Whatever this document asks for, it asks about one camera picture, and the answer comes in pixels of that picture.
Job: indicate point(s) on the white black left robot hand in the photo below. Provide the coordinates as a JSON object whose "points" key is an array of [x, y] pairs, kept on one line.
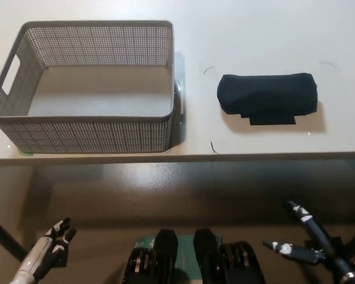
{"points": [[40, 251]]}

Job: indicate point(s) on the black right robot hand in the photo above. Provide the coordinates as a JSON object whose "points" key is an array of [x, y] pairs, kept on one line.
{"points": [[316, 229]]}

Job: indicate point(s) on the black fabric pencil case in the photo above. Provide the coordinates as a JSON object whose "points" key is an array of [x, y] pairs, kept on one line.
{"points": [[266, 91]]}

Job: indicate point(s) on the black tape cross patch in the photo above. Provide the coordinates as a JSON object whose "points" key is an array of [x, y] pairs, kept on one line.
{"points": [[269, 121]]}

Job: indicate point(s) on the grey perforated plastic basket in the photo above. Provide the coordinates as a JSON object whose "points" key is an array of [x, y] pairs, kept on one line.
{"points": [[77, 139]]}

